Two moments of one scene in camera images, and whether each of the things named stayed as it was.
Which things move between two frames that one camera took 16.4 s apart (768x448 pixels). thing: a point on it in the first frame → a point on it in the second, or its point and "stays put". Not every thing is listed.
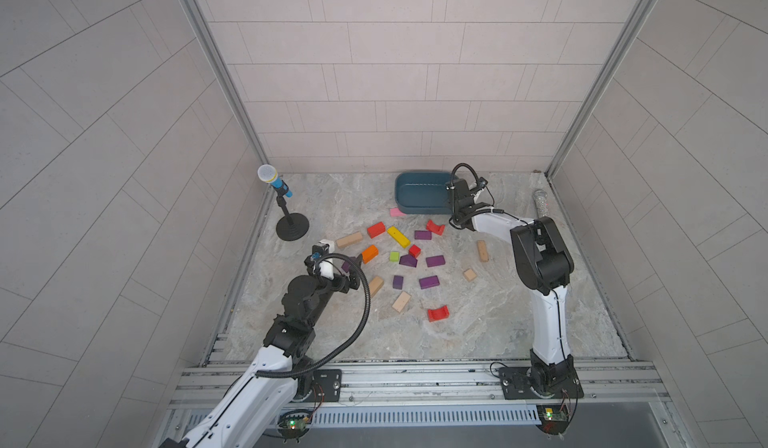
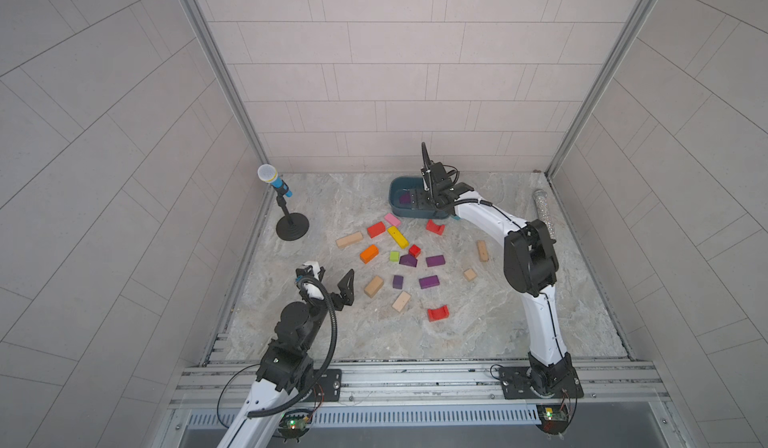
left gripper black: (352, 280) → (343, 297)
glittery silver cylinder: (540, 197) stays put
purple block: (428, 282) stays put
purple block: (435, 261) stays put
